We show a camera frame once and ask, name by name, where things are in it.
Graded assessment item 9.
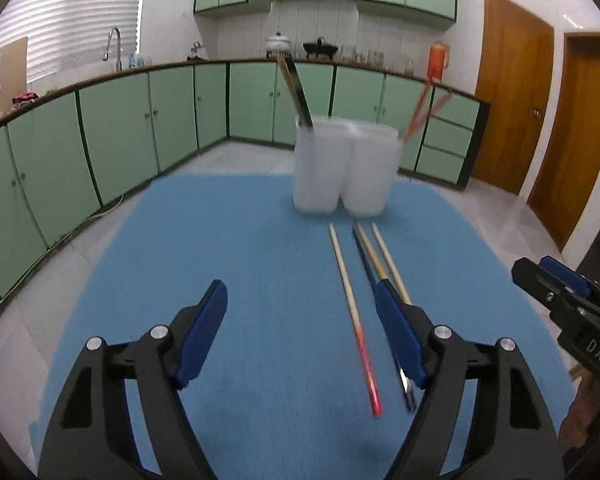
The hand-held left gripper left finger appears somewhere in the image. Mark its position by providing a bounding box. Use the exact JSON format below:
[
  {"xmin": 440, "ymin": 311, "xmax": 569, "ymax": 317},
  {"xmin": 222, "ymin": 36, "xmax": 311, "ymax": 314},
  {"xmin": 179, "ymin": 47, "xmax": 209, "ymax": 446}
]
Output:
[{"xmin": 37, "ymin": 279, "xmax": 229, "ymax": 480}]

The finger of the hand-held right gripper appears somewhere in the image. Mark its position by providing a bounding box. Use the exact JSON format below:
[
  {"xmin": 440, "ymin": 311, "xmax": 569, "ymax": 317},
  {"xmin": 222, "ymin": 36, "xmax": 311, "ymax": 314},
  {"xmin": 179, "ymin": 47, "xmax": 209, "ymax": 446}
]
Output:
[
  {"xmin": 539, "ymin": 256, "xmax": 591, "ymax": 297},
  {"xmin": 511, "ymin": 257, "xmax": 588, "ymax": 321}
]

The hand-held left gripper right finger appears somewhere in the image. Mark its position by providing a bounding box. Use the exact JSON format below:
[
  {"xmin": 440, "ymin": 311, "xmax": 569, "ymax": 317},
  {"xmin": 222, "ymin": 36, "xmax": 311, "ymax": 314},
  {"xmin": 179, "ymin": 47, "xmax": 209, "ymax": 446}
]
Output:
[{"xmin": 373, "ymin": 279, "xmax": 566, "ymax": 480}]

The wooden chopstick red end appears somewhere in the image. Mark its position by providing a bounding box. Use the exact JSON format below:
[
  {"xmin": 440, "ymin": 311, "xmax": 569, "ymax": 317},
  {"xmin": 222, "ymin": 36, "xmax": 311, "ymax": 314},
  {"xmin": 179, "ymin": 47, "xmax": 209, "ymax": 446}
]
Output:
[
  {"xmin": 328, "ymin": 223, "xmax": 383, "ymax": 418},
  {"xmin": 371, "ymin": 222, "xmax": 413, "ymax": 307},
  {"xmin": 404, "ymin": 89, "xmax": 455, "ymax": 142},
  {"xmin": 400, "ymin": 76, "xmax": 437, "ymax": 142}
]

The dark blue chopstick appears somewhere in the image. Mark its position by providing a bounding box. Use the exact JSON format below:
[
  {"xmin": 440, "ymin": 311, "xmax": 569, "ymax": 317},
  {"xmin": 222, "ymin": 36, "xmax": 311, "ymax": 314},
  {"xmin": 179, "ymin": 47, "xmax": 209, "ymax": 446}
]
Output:
[{"xmin": 352, "ymin": 223, "xmax": 417, "ymax": 413}]

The wooden chopstick orange end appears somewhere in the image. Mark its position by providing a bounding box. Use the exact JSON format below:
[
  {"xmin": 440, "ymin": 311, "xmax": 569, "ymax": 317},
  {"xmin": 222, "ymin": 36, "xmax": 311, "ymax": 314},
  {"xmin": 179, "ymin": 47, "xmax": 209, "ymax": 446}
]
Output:
[{"xmin": 356, "ymin": 222, "xmax": 387, "ymax": 283}]

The white double utensil holder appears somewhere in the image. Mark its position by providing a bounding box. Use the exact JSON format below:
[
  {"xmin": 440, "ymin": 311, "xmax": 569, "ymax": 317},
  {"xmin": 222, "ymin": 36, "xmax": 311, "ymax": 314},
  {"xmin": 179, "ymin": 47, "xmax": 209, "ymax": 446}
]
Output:
[{"xmin": 292, "ymin": 115, "xmax": 405, "ymax": 218}]

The dark patterned chopstick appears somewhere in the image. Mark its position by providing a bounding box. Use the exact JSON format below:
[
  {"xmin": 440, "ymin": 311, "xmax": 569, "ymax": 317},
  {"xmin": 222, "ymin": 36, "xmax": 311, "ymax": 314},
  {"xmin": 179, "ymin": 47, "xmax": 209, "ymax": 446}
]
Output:
[{"xmin": 284, "ymin": 56, "xmax": 315, "ymax": 128}]

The light wooden chopstick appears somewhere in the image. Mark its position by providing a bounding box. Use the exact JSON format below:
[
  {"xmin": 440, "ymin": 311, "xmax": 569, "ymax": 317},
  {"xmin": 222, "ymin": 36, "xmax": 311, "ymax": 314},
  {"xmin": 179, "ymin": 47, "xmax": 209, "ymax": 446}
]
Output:
[{"xmin": 276, "ymin": 56, "xmax": 308, "ymax": 128}]

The person's right hand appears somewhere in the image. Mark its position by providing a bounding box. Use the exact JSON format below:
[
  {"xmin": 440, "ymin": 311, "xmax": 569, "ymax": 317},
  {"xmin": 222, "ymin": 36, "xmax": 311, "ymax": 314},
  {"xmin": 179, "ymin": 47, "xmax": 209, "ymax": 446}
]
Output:
[{"xmin": 559, "ymin": 375, "xmax": 600, "ymax": 450}]

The blue table mat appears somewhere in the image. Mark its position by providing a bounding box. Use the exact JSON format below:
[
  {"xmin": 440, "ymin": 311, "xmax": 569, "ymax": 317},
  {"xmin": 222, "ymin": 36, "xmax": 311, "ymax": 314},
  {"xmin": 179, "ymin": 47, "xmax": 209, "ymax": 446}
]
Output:
[{"xmin": 30, "ymin": 174, "xmax": 578, "ymax": 480}]

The brown wooden door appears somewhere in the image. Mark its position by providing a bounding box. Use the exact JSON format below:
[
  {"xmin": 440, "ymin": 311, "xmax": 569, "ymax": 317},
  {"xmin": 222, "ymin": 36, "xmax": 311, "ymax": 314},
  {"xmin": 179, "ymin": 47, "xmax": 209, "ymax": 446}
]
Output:
[
  {"xmin": 470, "ymin": 0, "xmax": 556, "ymax": 196},
  {"xmin": 527, "ymin": 31, "xmax": 600, "ymax": 253}
]

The dark kitchen countertop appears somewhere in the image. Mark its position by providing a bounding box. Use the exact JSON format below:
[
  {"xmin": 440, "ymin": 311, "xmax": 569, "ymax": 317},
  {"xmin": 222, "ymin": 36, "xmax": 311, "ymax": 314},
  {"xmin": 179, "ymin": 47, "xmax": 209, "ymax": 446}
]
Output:
[{"xmin": 0, "ymin": 56, "xmax": 491, "ymax": 141}]

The green base cabinet unit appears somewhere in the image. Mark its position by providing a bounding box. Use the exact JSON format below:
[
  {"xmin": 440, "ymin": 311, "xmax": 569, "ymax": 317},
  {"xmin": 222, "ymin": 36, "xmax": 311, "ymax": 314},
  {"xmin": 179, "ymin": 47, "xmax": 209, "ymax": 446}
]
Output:
[{"xmin": 0, "ymin": 57, "xmax": 491, "ymax": 331}]

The red thermos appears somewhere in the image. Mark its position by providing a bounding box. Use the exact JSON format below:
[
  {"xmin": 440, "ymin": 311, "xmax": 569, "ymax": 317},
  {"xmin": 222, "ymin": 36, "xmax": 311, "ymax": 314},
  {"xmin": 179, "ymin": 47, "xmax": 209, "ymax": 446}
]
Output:
[{"xmin": 427, "ymin": 40, "xmax": 451, "ymax": 81}]

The steel kitchen faucet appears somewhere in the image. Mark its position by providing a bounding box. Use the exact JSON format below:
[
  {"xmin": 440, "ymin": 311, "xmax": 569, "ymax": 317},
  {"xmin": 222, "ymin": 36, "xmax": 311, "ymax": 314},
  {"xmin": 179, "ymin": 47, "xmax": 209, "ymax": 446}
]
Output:
[{"xmin": 103, "ymin": 27, "xmax": 124, "ymax": 72}]

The white cooking pot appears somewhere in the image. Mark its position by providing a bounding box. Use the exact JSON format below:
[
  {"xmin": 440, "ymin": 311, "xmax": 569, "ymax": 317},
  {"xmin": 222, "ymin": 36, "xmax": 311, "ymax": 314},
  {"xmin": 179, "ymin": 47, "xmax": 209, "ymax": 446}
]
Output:
[{"xmin": 265, "ymin": 31, "xmax": 292, "ymax": 58}]

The black wok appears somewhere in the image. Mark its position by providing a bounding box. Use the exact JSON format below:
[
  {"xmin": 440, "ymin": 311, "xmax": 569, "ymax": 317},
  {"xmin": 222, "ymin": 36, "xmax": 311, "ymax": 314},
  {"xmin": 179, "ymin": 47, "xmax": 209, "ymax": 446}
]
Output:
[{"xmin": 302, "ymin": 37, "xmax": 340, "ymax": 58}]

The wooden board with metal clamps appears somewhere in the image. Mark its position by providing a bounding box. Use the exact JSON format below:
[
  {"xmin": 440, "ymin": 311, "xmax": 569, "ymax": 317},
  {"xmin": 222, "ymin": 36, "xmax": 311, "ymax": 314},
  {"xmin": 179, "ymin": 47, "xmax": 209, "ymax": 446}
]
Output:
[{"xmin": 0, "ymin": 36, "xmax": 29, "ymax": 126}]

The white window blind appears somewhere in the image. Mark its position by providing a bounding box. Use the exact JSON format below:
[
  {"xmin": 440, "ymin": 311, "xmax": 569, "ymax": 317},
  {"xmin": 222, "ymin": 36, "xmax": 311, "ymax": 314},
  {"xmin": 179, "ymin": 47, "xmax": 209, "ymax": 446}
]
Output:
[{"xmin": 0, "ymin": 0, "xmax": 148, "ymax": 83}]

